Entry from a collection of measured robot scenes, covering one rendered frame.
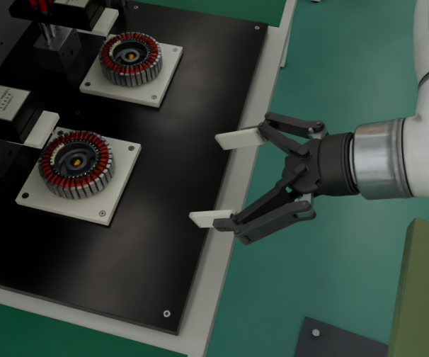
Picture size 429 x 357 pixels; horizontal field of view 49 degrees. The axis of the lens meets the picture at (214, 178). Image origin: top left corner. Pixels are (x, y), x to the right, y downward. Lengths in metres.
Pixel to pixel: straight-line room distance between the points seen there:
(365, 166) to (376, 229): 1.13
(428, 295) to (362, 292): 0.84
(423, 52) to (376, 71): 1.54
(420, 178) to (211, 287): 0.33
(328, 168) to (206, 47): 0.48
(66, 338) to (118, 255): 0.13
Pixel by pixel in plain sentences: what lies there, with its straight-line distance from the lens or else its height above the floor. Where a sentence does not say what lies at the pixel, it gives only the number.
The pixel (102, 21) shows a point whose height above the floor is 0.88.
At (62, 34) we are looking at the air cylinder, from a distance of 0.94.
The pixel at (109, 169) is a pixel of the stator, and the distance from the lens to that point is 0.73.
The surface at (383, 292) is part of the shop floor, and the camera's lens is 1.57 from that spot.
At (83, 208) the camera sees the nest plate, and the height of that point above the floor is 0.78.
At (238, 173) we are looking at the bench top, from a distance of 0.78.
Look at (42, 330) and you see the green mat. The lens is 0.71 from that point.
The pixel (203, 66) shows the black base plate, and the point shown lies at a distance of 0.91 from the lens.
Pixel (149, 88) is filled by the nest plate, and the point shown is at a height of 0.78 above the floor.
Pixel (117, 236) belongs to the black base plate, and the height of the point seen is 0.77.
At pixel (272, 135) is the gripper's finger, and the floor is 0.90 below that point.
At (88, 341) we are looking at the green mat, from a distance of 0.69.
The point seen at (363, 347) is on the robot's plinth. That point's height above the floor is 0.02.
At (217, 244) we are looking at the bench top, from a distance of 0.72.
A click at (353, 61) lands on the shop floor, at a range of 2.14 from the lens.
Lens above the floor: 1.40
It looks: 57 degrees down
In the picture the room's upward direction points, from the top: straight up
